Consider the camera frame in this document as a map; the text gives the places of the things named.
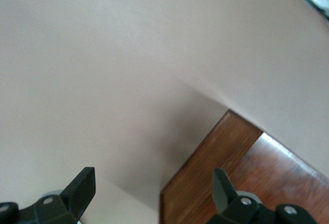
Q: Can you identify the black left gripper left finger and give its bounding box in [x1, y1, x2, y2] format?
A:
[0, 166, 96, 224]

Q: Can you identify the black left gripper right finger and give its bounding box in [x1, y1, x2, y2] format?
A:
[207, 167, 316, 224]

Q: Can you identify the dark wooden cabinet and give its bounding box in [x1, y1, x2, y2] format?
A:
[159, 109, 329, 224]

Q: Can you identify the brown table cloth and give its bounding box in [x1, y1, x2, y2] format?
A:
[0, 0, 329, 224]

